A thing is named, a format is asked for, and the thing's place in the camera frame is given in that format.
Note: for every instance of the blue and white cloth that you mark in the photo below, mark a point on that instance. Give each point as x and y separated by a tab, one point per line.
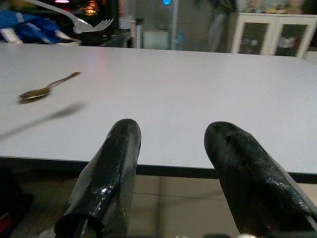
32	31

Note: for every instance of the white glass door cabinet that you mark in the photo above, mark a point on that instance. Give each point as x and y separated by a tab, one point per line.
275	34

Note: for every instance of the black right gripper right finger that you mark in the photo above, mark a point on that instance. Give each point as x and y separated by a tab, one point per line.
250	178

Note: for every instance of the white plastic fork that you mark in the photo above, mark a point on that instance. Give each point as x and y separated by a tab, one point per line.
74	18

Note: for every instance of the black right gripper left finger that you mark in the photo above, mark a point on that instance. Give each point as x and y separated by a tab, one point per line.
106	183

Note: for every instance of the white box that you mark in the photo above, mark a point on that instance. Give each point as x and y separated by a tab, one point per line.
156	39

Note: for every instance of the metal spoon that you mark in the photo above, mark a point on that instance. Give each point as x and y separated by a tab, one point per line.
47	88

